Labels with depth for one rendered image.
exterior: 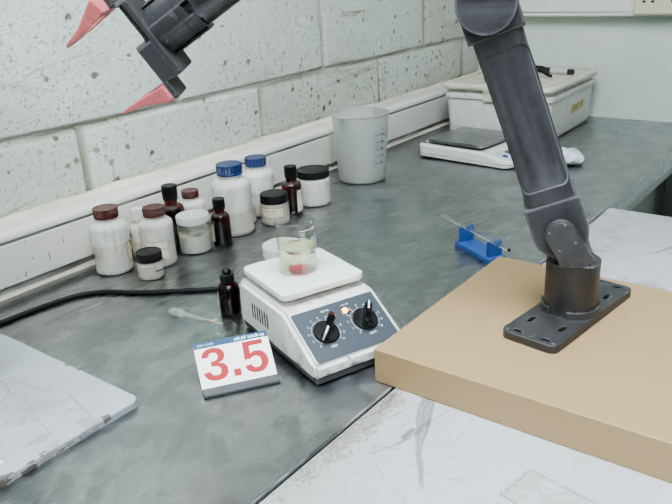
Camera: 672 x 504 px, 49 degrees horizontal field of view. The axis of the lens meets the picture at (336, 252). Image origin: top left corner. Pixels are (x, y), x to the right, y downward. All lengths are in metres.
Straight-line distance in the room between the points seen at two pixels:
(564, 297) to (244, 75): 0.90
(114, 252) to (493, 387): 0.68
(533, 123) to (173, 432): 0.51
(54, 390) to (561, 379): 0.57
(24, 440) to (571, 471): 0.55
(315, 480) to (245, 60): 1.02
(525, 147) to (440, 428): 0.32
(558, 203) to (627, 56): 1.43
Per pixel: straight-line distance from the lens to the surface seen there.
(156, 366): 0.95
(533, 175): 0.85
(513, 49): 0.82
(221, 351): 0.89
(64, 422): 0.86
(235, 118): 1.55
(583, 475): 0.75
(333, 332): 0.87
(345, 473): 0.74
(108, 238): 1.22
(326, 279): 0.92
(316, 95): 1.74
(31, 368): 0.99
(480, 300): 0.96
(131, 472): 0.78
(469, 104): 2.00
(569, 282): 0.89
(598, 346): 0.88
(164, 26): 0.89
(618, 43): 2.26
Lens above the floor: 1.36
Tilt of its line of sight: 22 degrees down
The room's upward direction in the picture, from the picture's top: 3 degrees counter-clockwise
